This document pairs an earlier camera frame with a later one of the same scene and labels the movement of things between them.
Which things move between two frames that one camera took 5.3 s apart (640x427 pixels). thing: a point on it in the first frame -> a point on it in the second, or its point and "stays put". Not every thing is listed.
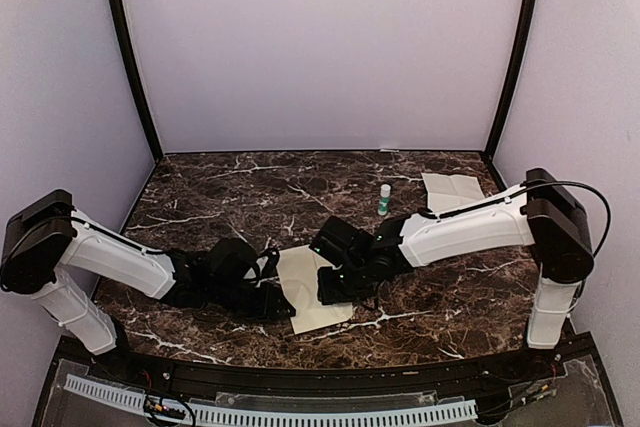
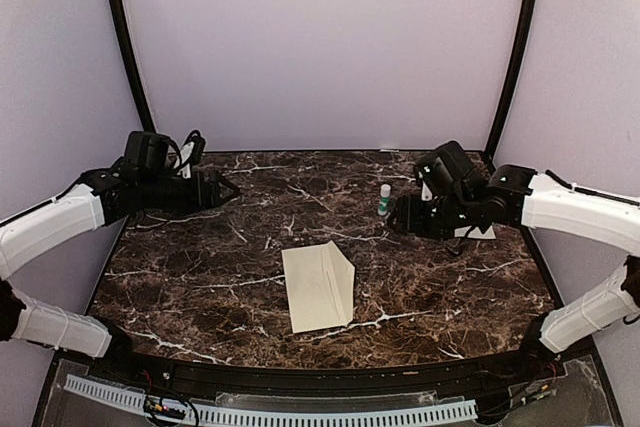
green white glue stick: (384, 201) stays put
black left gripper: (267, 306) -> (212, 192)
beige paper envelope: (298, 271) stays put
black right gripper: (328, 293) -> (408, 217)
